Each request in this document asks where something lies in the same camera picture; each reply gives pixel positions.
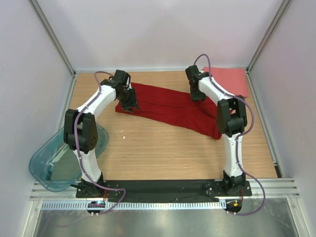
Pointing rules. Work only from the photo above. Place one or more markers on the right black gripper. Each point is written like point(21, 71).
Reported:
point(202, 97)

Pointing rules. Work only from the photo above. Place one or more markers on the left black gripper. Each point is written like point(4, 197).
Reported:
point(133, 102)

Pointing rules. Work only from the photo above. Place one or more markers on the dark red t shirt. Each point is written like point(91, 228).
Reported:
point(176, 108)

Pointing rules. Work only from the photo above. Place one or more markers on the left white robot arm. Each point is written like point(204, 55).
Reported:
point(80, 130)

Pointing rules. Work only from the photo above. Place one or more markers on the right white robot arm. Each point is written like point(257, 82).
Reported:
point(231, 121)

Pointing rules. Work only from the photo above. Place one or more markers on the folded pink t shirt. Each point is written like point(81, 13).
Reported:
point(231, 79)

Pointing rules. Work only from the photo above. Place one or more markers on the teal plastic bin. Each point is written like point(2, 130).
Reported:
point(54, 165)

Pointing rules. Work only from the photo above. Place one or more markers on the aluminium frame rail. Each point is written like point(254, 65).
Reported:
point(284, 5)
point(51, 34)

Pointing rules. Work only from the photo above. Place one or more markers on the right aluminium frame rail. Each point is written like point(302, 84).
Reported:
point(284, 5)

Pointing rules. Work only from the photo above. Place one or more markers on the slotted cable duct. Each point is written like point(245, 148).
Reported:
point(98, 206)

